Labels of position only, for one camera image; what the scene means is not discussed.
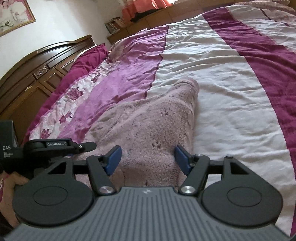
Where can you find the person's left hand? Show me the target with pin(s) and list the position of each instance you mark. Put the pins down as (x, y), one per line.
(8, 183)

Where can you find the wooden bedside ledge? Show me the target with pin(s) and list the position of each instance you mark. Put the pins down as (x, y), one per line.
(175, 13)

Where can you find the purple and white bedspread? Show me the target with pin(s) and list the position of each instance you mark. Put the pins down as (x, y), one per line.
(243, 59)

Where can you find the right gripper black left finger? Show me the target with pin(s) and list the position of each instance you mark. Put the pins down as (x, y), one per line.
(67, 190)

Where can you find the pink cable-knit sweater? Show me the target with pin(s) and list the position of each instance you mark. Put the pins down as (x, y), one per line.
(148, 131)

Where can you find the magenta pillow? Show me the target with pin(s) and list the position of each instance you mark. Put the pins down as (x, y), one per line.
(85, 63)

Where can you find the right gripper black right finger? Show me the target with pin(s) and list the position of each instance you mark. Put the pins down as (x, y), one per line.
(228, 190)

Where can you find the orange curtain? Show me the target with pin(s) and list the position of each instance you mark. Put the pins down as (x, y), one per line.
(129, 8)

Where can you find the dark wooden headboard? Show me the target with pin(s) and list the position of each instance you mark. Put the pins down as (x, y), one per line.
(31, 81)

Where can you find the framed floral wall picture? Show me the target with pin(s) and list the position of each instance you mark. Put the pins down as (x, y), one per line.
(15, 14)

